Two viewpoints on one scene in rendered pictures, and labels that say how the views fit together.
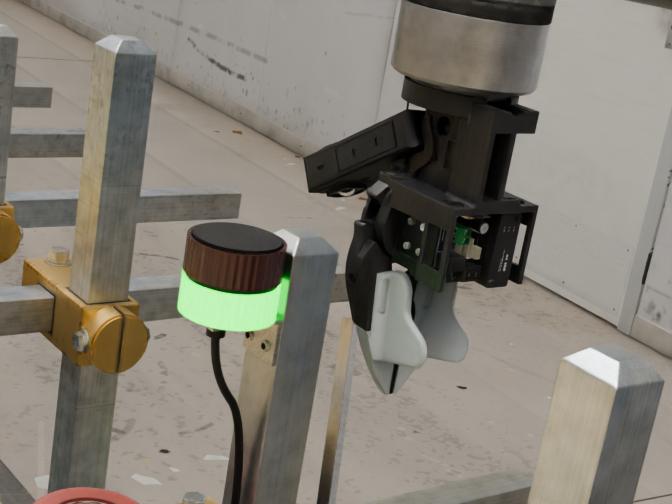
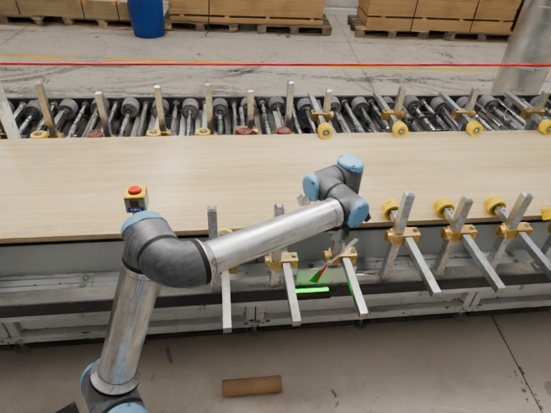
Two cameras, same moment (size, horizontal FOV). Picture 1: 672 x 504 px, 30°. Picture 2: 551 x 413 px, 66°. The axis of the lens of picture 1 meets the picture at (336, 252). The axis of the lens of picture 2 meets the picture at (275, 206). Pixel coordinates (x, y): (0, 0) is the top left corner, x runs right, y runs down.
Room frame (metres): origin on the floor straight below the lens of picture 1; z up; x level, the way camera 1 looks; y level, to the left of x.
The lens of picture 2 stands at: (1.17, -1.21, 2.12)
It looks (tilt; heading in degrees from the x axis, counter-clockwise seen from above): 39 degrees down; 121
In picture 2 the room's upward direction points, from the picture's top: 3 degrees clockwise
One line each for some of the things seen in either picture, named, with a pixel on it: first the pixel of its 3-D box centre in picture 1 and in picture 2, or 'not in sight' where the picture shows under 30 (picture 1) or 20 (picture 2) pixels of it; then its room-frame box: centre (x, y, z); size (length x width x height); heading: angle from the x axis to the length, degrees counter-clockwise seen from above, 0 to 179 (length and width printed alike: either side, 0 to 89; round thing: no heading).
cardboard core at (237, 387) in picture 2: not in sight; (252, 385); (0.54, -0.28, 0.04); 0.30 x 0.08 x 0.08; 39
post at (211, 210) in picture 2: not in sight; (214, 253); (0.36, -0.30, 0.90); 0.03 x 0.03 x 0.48; 39
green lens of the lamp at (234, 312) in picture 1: (229, 294); not in sight; (0.71, 0.06, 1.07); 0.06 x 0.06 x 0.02
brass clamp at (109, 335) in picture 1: (82, 313); (401, 235); (0.95, 0.20, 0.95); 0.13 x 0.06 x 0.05; 39
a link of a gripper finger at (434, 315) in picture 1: (434, 336); (337, 237); (0.77, -0.07, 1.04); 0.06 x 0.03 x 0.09; 39
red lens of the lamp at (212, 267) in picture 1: (235, 255); not in sight; (0.71, 0.06, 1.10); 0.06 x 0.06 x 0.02
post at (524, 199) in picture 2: not in sight; (504, 237); (1.32, 0.50, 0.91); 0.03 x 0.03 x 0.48; 39
